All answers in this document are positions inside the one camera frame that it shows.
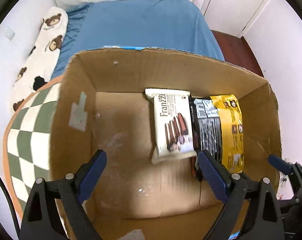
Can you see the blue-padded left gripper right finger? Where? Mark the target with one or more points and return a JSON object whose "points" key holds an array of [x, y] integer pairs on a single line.
{"points": [[263, 217]]}

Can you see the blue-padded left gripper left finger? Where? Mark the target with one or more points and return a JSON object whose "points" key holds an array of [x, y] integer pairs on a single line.
{"points": [[41, 219]]}

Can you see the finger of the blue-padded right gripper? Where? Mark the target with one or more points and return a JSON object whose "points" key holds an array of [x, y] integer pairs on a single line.
{"points": [[280, 165]]}

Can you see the black yellow snack bag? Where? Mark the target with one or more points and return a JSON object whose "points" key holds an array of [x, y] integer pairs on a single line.
{"points": [[217, 127]]}

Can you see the white Franzzi wafer pack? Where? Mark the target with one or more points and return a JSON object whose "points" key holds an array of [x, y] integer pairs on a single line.
{"points": [[173, 126]]}

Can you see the green white checkered mat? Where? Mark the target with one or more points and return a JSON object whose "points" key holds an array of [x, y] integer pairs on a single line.
{"points": [[26, 143]]}

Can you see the cardboard milk box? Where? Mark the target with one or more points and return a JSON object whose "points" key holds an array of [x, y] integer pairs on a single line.
{"points": [[102, 105]]}

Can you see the bear print long pillow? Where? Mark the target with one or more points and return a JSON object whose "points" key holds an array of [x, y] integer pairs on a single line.
{"points": [[41, 62]]}

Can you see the white door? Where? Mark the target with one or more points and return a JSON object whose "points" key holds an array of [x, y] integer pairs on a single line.
{"points": [[233, 17]]}

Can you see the blue bed sheet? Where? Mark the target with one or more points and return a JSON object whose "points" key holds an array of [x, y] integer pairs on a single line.
{"points": [[168, 24]]}

